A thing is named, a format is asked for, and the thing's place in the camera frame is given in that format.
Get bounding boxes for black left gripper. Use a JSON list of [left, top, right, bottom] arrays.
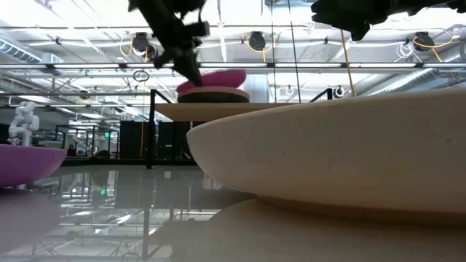
[[140, 9, 204, 87]]

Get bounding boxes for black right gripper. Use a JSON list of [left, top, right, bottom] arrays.
[[311, 0, 412, 41]]

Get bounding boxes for pink plastic plate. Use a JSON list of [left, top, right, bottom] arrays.
[[175, 68, 248, 95]]

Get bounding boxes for dark grey plastic plate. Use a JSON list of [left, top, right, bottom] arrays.
[[177, 92, 251, 104]]

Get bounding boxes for cream plastic plate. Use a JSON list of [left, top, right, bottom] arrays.
[[186, 90, 466, 219]]

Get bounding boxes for magenta bowl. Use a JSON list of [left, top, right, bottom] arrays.
[[0, 143, 68, 188]]

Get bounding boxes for dark cabinets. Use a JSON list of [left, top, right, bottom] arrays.
[[119, 120, 194, 160]]

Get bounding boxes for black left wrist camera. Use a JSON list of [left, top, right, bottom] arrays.
[[186, 20, 211, 38]]

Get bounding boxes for wooden shelf with black frame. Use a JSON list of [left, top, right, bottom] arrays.
[[146, 88, 334, 170]]

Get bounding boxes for yellow hanging cable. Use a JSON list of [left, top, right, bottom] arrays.
[[339, 28, 357, 98]]

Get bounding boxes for black ceiling cable reel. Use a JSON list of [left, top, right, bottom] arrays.
[[131, 31, 160, 62], [248, 31, 267, 52], [413, 31, 436, 52]]

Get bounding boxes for black hanging cable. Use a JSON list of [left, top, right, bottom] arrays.
[[269, 0, 277, 104], [287, 0, 302, 104]]

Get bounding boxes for silver ventilation duct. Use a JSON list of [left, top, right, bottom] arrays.
[[367, 43, 466, 96], [0, 38, 65, 76]]

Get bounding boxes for black cage frame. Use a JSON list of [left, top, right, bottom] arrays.
[[54, 124, 120, 159]]

